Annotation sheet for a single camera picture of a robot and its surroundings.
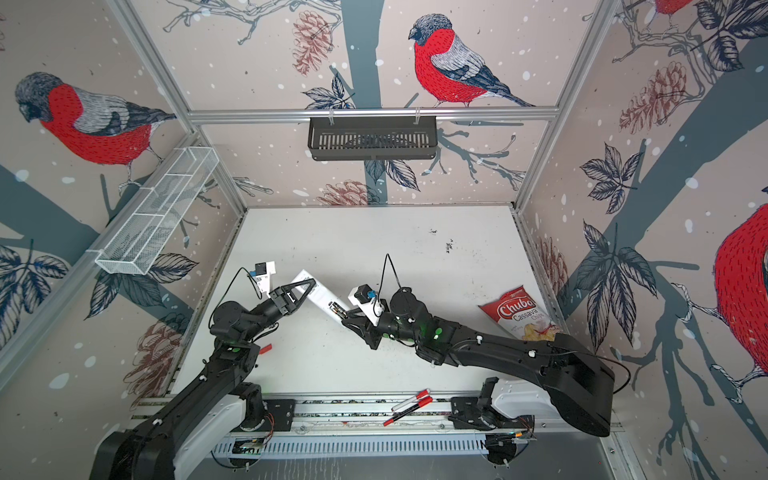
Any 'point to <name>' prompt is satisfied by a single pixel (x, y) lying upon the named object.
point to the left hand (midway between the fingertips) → (311, 288)
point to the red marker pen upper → (418, 395)
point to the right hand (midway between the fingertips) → (343, 321)
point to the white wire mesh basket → (154, 213)
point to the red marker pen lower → (421, 403)
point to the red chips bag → (521, 316)
